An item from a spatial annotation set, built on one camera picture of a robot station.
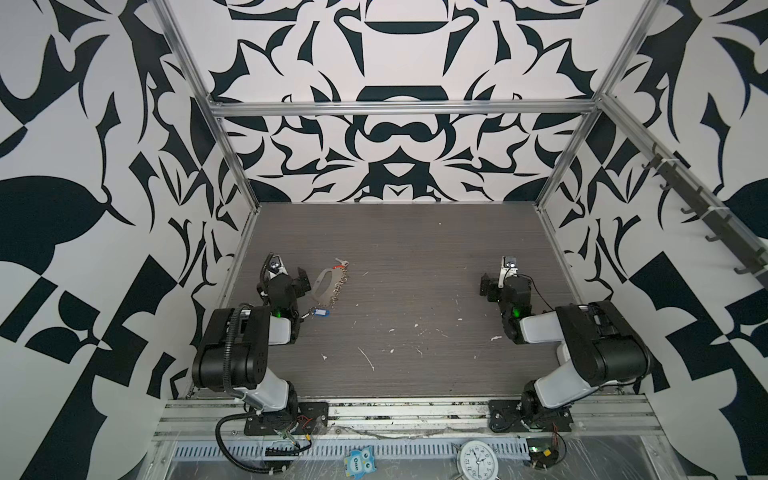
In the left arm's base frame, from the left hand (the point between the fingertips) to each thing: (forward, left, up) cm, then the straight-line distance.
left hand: (281, 269), depth 92 cm
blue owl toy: (-47, -24, -6) cm, 54 cm away
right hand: (-2, -69, -2) cm, 69 cm away
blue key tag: (-11, -12, -8) cm, 18 cm away
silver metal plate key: (+2, -16, -7) cm, 17 cm away
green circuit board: (-47, -67, -9) cm, 82 cm away
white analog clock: (-48, -50, -4) cm, 69 cm away
